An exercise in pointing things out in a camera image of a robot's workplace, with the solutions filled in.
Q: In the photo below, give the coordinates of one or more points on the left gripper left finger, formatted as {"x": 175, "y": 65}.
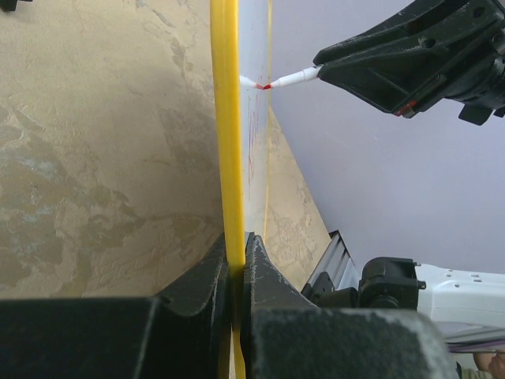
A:
{"x": 181, "y": 332}

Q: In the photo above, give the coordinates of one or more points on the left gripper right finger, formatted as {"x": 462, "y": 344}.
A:
{"x": 285, "y": 336}

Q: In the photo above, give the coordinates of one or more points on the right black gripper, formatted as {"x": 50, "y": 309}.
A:
{"x": 428, "y": 51}

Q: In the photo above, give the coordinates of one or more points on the red whiteboard marker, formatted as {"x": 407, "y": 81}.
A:
{"x": 292, "y": 77}

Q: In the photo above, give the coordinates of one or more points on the yellow framed whiteboard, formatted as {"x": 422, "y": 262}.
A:
{"x": 241, "y": 65}

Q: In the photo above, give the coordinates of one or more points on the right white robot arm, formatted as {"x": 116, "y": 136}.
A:
{"x": 468, "y": 306}

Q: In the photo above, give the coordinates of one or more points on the wire whiteboard stand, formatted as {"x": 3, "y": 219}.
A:
{"x": 8, "y": 6}

